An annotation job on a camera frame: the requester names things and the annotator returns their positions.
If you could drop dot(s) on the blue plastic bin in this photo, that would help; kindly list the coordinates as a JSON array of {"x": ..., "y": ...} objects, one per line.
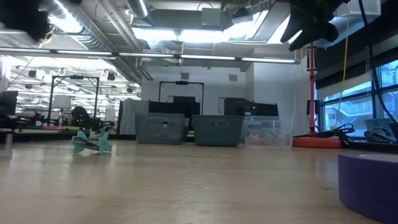
[{"x": 217, "y": 133}]

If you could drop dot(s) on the silver ventilation duct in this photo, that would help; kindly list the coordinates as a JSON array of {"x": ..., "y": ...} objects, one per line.
[{"x": 138, "y": 7}]

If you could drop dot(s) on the clear plastic bin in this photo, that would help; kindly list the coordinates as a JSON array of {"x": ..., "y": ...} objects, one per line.
[{"x": 270, "y": 124}]

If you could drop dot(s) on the background black robot arm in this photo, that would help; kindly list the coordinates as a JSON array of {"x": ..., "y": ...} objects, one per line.
[{"x": 81, "y": 116}]

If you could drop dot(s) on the pink stapler remover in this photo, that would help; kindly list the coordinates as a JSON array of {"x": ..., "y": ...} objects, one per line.
[{"x": 253, "y": 139}]

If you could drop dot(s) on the purple tape roll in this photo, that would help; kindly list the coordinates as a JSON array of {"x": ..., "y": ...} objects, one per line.
[{"x": 370, "y": 186}]

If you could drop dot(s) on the teal stapler remover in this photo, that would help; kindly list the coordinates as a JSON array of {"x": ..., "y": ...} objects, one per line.
[{"x": 105, "y": 144}]

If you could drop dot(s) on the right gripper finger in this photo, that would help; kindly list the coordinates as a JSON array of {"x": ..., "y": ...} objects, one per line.
[
  {"x": 292, "y": 28},
  {"x": 306, "y": 38}
]

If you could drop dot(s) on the black monitor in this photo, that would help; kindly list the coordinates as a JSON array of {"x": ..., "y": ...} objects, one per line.
[{"x": 8, "y": 102}]

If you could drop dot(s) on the smoke grey plastic bin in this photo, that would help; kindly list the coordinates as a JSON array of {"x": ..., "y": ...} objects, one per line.
[{"x": 161, "y": 127}]

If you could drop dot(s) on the long ceiling light strip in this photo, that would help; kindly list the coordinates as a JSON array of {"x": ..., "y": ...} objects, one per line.
[{"x": 205, "y": 57}]

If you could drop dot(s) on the black gantry frame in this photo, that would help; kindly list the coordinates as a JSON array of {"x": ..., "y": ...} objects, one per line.
[
  {"x": 181, "y": 82},
  {"x": 74, "y": 77}
]

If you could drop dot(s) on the red desk lamp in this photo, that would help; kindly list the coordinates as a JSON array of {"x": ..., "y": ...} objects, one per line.
[{"x": 312, "y": 93}]

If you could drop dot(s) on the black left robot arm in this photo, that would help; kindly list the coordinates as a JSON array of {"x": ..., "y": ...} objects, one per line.
[{"x": 21, "y": 15}]

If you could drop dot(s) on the black equipment cabinet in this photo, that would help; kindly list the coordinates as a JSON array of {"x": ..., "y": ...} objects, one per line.
[
  {"x": 248, "y": 109},
  {"x": 174, "y": 107}
]

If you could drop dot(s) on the grey cloth cover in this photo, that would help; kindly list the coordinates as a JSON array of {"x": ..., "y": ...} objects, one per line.
[{"x": 132, "y": 115}]

